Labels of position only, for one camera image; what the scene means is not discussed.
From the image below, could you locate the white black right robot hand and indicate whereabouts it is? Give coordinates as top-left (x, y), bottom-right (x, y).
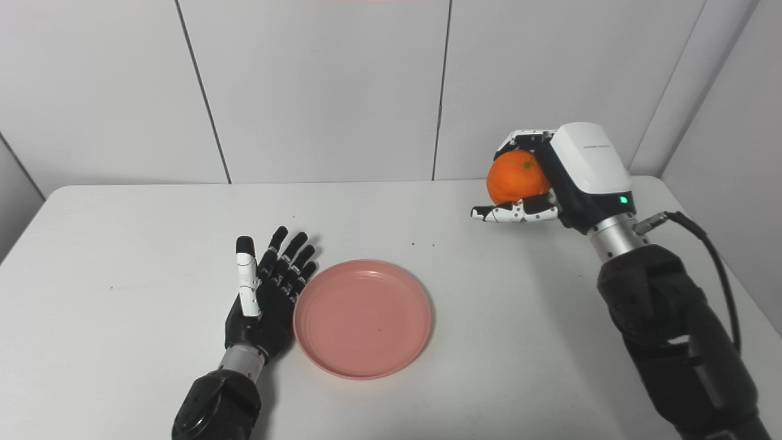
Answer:
top-left (470, 122), bottom-right (636, 235)

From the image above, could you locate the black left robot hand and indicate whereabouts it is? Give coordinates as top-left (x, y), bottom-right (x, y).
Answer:
top-left (224, 226), bottom-right (319, 362)

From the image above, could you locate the orange fruit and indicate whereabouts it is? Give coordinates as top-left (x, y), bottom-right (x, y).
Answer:
top-left (486, 150), bottom-right (552, 206)

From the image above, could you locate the pink plastic plate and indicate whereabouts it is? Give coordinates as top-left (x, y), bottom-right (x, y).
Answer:
top-left (293, 259), bottom-right (433, 381)

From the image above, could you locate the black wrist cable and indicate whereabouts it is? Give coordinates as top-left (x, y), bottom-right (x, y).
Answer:
top-left (632, 211), bottom-right (742, 356)

